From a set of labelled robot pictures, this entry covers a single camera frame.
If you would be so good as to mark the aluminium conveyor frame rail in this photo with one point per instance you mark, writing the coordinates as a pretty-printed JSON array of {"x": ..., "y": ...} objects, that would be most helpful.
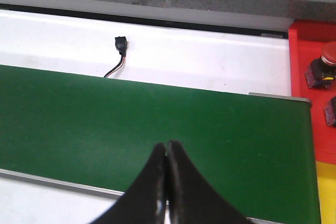
[{"x": 111, "y": 191}]

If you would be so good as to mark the red plastic tray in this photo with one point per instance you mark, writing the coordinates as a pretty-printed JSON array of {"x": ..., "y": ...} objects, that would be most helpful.
[{"x": 306, "y": 40}]

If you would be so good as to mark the green conveyor belt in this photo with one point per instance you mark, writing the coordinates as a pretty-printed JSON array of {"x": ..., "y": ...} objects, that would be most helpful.
[{"x": 257, "y": 152}]

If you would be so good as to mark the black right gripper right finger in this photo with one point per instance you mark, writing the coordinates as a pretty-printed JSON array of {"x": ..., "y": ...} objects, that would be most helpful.
[{"x": 192, "y": 199}]

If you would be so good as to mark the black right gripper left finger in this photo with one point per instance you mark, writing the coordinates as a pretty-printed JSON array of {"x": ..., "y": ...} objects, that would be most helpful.
[{"x": 145, "y": 200}]

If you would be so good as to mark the red mushroom push button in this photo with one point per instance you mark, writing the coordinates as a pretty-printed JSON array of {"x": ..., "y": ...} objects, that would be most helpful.
[
  {"x": 321, "y": 71},
  {"x": 329, "y": 110}
]

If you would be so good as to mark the small black clip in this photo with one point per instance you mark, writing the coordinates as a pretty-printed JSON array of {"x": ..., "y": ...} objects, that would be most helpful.
[{"x": 121, "y": 45}]

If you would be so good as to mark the yellow plastic tray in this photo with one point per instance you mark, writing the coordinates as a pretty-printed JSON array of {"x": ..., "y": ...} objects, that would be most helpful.
[{"x": 326, "y": 183}]

